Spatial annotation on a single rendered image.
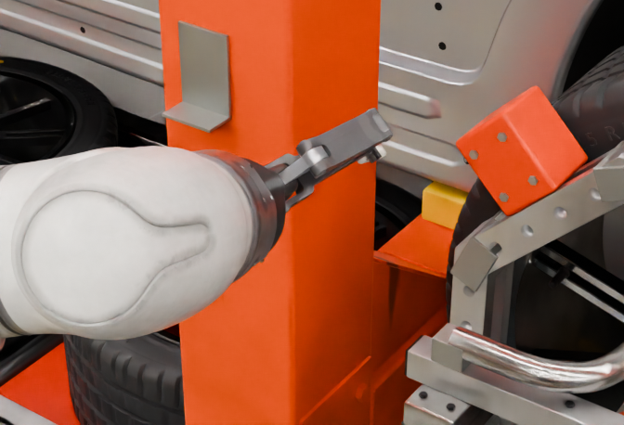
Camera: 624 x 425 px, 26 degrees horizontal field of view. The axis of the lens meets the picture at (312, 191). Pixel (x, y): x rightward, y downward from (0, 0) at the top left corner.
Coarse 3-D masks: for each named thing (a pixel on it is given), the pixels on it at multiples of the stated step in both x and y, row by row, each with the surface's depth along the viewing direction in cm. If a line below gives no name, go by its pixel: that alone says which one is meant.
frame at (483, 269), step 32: (608, 160) 122; (576, 192) 125; (608, 192) 122; (512, 224) 131; (544, 224) 128; (576, 224) 126; (480, 256) 134; (512, 256) 132; (480, 288) 137; (480, 320) 138
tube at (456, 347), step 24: (456, 336) 116; (480, 336) 116; (432, 360) 118; (456, 360) 116; (480, 360) 115; (504, 360) 113; (528, 360) 113; (552, 360) 113; (600, 360) 113; (528, 384) 113; (552, 384) 112; (576, 384) 112; (600, 384) 112
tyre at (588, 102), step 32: (608, 64) 140; (576, 96) 132; (608, 96) 129; (576, 128) 132; (608, 128) 129; (480, 192) 142; (480, 224) 144; (448, 256) 149; (448, 288) 151; (448, 320) 153
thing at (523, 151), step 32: (544, 96) 131; (480, 128) 128; (512, 128) 126; (544, 128) 128; (480, 160) 129; (512, 160) 127; (544, 160) 127; (576, 160) 129; (512, 192) 129; (544, 192) 127
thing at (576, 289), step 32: (544, 256) 144; (576, 256) 142; (512, 288) 145; (544, 288) 152; (576, 288) 143; (608, 288) 140; (512, 320) 147; (544, 320) 154; (576, 320) 160; (608, 320) 165; (544, 352) 151; (576, 352) 149; (608, 352) 163
